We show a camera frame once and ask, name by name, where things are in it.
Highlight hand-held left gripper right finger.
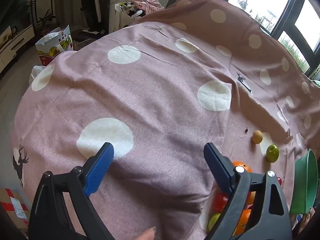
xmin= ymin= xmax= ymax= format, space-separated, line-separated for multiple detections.
xmin=203 ymin=142 xmax=293 ymax=240

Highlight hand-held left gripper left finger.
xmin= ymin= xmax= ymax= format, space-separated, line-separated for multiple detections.
xmin=28 ymin=142 xmax=116 ymax=240

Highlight orange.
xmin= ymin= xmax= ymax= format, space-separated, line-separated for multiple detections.
xmin=235 ymin=209 xmax=252 ymax=235
xmin=231 ymin=161 xmax=253 ymax=173

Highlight tan longan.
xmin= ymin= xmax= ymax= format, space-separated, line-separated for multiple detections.
xmin=251 ymin=130 xmax=263 ymax=144

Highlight green bowl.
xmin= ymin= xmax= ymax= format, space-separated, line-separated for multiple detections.
xmin=290 ymin=149 xmax=318 ymax=215

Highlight person's left hand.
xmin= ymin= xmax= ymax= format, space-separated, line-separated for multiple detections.
xmin=134 ymin=226 xmax=157 ymax=240

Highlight pink polka-dot cloth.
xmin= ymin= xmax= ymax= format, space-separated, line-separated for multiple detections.
xmin=10 ymin=0 xmax=320 ymax=240

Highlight cardboard box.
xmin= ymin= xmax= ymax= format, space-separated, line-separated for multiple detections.
xmin=0 ymin=187 xmax=32 ymax=238

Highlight white plastic bag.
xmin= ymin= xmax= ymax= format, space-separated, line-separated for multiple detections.
xmin=29 ymin=65 xmax=44 ymax=85

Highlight printed paper shopping bag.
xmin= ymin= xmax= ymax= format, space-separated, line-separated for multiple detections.
xmin=35 ymin=25 xmax=74 ymax=67

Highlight white printed bag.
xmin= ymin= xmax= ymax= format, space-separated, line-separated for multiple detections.
xmin=110 ymin=1 xmax=143 ymax=32

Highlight white cabinet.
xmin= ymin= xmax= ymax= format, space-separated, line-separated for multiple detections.
xmin=0 ymin=24 xmax=35 ymax=74

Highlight potted plant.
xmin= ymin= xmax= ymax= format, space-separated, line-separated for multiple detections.
xmin=32 ymin=9 xmax=57 ymax=37

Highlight pink crumpled clothes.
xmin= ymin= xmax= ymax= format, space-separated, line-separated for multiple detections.
xmin=129 ymin=0 xmax=163 ymax=14

